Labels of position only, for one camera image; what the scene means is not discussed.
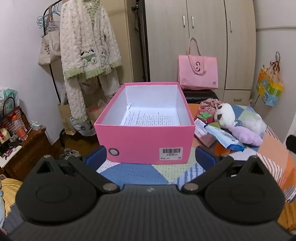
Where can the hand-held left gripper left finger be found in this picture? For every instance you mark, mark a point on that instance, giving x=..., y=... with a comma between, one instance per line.
x=95, y=157

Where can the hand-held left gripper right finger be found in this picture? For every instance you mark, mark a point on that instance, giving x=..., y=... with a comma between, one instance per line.
x=205, y=158

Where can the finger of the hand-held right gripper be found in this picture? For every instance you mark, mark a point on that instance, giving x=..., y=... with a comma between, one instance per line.
x=291, y=143

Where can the white fluffy plush toy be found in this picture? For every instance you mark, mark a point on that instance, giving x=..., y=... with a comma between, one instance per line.
x=254, y=122

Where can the purple plush toy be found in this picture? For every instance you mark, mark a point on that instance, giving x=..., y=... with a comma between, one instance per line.
x=247, y=136

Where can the pink cardboard box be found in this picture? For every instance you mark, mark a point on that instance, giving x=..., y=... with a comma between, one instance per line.
x=138, y=143

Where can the white and brown plush toy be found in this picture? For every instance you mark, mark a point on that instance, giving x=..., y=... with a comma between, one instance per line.
x=225, y=114

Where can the patterned slippers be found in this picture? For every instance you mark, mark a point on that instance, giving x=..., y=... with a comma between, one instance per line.
x=70, y=153

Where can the pink and white tissue packet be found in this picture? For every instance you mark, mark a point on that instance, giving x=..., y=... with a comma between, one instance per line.
x=201, y=133

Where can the blue and white tissue packet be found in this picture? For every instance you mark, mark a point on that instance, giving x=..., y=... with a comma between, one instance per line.
x=225, y=139

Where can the green round plush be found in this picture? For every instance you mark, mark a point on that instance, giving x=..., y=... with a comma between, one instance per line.
x=214, y=124

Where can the red strawberry plush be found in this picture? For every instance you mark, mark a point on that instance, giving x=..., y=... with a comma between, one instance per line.
x=204, y=117

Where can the brown paper bag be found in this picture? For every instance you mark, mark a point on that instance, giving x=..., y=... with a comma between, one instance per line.
x=66, y=118

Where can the floral fabric scrunchie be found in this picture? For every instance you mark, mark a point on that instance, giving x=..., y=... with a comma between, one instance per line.
x=208, y=103

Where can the white fleece pajama pants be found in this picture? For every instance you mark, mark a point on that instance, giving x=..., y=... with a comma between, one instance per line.
x=78, y=102

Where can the colorful gift bag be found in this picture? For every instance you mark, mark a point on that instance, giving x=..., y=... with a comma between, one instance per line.
x=269, y=89

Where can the black suitcase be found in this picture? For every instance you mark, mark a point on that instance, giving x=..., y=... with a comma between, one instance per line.
x=201, y=96

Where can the wooden nightstand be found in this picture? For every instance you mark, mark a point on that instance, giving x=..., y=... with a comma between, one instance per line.
x=27, y=155

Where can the printed paper sheet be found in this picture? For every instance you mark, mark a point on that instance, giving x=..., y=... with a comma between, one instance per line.
x=150, y=118

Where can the orange drink bottle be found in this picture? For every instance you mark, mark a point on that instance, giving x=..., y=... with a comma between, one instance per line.
x=20, y=129

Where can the pink tote bag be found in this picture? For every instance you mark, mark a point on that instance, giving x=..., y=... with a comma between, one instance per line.
x=198, y=71

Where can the black clothes rack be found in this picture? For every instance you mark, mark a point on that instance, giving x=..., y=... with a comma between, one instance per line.
x=54, y=78

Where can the woven basket bag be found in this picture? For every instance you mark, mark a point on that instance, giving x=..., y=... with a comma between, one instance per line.
x=13, y=118

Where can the yellow cloth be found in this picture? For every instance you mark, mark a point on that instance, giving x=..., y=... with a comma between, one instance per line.
x=10, y=197

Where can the green and white plastic pack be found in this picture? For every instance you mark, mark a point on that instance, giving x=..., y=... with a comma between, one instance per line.
x=9, y=95

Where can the beige canvas tote bag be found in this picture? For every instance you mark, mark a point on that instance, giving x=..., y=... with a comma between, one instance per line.
x=48, y=51

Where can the white fleece pajama jacket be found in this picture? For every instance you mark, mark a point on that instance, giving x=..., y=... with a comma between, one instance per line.
x=87, y=39

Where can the black tripod pole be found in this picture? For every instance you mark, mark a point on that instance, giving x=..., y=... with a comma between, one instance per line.
x=140, y=41

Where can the beige wardrobe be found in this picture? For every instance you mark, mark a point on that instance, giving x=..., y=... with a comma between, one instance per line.
x=208, y=25

